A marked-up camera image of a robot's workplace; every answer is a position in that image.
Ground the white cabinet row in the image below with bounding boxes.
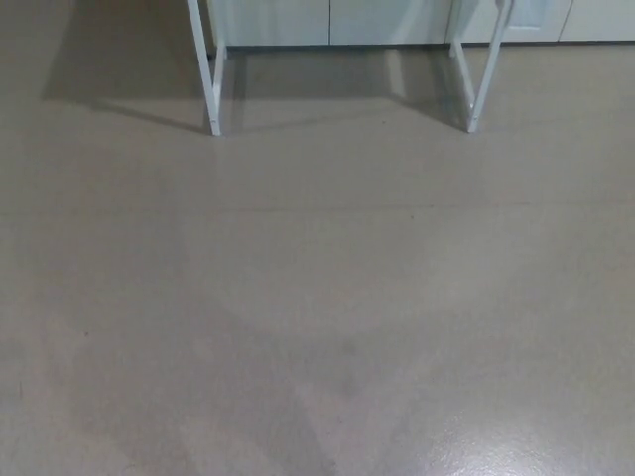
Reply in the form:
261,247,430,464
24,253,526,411
206,0,635,49

